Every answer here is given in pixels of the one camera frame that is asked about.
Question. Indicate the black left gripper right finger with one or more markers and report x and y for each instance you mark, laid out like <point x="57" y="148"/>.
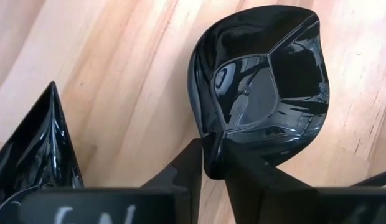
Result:
<point x="305" y="205"/>

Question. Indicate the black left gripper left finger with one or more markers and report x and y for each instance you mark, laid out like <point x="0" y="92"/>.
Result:
<point x="118" y="205"/>

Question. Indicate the teardrop-shaped black plate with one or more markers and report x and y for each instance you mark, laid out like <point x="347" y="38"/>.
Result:
<point x="40" y="149"/>

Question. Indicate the leaf-shaped black plate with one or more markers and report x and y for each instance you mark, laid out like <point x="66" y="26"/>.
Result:
<point x="258" y="77"/>

